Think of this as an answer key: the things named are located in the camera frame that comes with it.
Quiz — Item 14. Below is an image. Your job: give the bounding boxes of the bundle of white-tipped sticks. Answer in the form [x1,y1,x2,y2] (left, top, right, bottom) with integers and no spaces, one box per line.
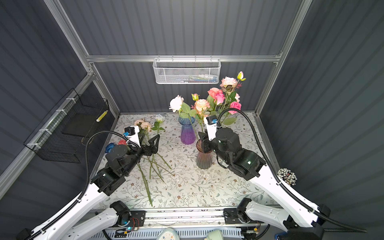
[277,168,297,186]

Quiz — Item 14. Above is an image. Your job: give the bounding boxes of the cream white rose stem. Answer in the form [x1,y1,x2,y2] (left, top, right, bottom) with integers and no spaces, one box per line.
[169,95,197,137]

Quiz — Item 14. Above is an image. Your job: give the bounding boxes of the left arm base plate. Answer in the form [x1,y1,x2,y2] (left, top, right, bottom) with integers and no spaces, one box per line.
[111,211,147,229]

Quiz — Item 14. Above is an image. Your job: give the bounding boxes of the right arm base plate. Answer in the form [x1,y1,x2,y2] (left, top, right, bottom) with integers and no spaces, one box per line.
[223,208,250,225]

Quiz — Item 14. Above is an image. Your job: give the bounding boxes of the hot pink rose stem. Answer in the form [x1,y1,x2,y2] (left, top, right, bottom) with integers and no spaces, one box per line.
[229,102,242,115]

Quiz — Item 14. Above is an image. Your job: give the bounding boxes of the black wire basket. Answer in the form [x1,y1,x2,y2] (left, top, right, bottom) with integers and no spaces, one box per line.
[24,91,114,164]

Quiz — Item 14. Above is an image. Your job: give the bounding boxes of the blue purple glass vase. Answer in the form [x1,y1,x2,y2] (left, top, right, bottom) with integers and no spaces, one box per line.
[179,117,196,145]

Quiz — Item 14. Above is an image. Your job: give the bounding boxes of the pink grey glass vase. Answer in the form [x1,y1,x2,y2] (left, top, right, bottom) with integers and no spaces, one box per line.
[196,140,213,170]

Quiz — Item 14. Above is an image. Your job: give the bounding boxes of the magenta rose long stem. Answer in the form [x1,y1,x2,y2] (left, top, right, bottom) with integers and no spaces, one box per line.
[214,92,225,105]

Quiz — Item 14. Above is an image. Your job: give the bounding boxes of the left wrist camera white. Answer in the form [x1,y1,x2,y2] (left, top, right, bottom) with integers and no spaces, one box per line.
[123,126,141,149]

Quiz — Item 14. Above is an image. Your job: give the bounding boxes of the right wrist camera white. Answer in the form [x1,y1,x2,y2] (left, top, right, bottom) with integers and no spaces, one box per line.
[204,115,218,141]

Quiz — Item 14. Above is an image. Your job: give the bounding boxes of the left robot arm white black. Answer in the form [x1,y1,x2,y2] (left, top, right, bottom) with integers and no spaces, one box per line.
[17,132,160,240]

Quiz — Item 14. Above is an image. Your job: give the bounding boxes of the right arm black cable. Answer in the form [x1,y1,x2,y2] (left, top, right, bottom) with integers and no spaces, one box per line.
[217,107,367,234]

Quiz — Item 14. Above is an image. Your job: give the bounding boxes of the markers in white basket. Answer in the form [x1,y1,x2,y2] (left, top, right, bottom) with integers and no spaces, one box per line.
[176,74,219,84]

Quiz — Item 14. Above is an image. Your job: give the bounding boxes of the floral patterned table mat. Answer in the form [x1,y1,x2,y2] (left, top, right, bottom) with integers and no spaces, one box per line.
[96,113,276,210]

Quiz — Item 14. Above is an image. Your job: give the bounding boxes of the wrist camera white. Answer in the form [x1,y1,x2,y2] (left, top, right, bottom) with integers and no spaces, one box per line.
[123,126,141,149]
[204,115,218,141]

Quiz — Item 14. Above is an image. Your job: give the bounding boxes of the bunch of artificial flowers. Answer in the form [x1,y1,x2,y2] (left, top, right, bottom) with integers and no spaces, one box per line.
[129,115,175,208]

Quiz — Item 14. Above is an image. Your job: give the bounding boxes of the salmon pink rose stem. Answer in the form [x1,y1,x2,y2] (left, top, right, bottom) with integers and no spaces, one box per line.
[208,88,223,99]

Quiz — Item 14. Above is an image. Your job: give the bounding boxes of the white wire mesh basket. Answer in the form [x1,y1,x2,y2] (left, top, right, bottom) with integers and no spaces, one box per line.
[153,59,222,85]

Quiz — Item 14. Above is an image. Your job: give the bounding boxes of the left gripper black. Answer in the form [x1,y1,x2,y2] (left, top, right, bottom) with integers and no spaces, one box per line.
[121,132,158,177]

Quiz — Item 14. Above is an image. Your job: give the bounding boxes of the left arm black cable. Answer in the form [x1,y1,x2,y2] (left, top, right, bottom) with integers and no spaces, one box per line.
[23,130,142,240]

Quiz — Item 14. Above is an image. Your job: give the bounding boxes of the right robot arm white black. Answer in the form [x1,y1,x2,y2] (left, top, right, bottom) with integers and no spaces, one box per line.
[199,128,325,240]

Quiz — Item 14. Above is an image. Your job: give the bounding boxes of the yellow green marker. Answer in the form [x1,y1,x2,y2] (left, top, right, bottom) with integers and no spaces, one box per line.
[96,110,109,123]

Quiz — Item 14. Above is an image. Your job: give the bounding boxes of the peach spray rose stem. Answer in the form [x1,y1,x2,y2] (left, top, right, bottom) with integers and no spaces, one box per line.
[192,94,211,132]

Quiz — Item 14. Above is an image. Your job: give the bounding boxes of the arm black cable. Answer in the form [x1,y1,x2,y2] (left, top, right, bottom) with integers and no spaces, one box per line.
[23,130,142,240]
[217,107,367,234]

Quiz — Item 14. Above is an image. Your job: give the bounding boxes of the white vented rail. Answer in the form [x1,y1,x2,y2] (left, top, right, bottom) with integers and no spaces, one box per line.
[106,227,244,240]

